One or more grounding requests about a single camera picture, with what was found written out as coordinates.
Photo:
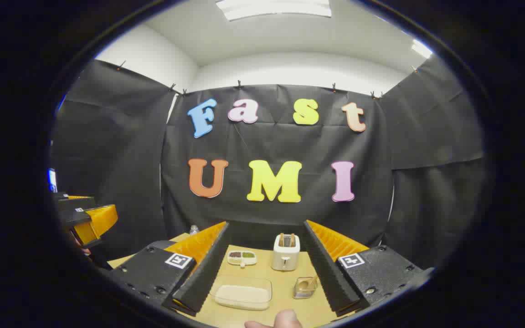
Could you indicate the small ceiling light panel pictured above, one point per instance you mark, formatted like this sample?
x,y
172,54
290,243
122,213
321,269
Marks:
x,y
422,48

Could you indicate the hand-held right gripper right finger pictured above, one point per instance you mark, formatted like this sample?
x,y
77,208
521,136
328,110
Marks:
x,y
326,273

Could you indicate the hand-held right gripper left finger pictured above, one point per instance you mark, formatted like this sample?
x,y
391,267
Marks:
x,y
208,273

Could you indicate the toast slice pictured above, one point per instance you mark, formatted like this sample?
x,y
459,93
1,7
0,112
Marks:
x,y
281,240
292,240

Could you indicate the small clear water bottle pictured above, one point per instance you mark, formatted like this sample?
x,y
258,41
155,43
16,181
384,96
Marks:
x,y
194,229

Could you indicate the computer monitor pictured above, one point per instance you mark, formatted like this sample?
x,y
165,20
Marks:
x,y
52,180

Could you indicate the white divided spice dish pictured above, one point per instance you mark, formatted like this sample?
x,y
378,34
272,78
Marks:
x,y
242,258

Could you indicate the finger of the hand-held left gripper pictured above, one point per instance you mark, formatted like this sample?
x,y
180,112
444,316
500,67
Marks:
x,y
78,202
103,218

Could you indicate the large ceiling light panel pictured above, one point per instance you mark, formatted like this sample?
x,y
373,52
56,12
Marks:
x,y
274,9

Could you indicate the white toaster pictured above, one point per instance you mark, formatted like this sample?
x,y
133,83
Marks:
x,y
285,258

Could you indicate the black backdrop cloth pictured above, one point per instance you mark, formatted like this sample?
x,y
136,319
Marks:
x,y
271,141

